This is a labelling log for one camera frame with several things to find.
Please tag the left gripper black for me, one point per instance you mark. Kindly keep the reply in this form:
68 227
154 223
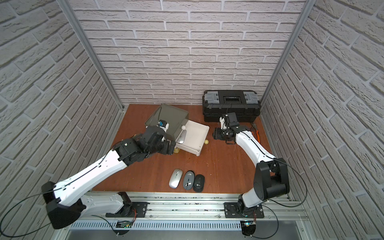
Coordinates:
168 145

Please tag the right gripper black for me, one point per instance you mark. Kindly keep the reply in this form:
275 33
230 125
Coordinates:
217 134

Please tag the three-drawer storage box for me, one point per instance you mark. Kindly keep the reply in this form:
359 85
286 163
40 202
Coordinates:
176 117

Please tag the silver computer mouse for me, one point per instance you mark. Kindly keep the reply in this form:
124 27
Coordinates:
182 137
175 178

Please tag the grey computer mouse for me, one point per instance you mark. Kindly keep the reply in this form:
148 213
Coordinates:
188 181

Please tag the black computer mouse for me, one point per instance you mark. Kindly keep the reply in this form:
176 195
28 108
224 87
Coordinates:
199 183

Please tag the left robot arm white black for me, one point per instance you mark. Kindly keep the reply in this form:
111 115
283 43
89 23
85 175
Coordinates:
66 201

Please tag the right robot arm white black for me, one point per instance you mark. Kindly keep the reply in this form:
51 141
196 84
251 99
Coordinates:
271 177

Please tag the black plastic toolbox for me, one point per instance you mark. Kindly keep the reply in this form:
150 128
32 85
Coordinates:
245 104

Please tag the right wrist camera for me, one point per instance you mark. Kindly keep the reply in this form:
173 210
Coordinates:
223 123

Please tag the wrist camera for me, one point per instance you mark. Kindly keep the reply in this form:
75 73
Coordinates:
223 123
163 125

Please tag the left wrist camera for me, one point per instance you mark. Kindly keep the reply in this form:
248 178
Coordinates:
163 125

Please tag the orange handled pliers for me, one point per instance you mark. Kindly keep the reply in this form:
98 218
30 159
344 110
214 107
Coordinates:
257 134

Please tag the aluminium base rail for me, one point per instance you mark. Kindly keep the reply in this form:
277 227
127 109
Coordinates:
186 211

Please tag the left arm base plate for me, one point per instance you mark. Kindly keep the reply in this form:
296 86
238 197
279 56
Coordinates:
135 209

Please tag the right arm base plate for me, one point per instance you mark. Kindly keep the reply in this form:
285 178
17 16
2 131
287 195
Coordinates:
234 210

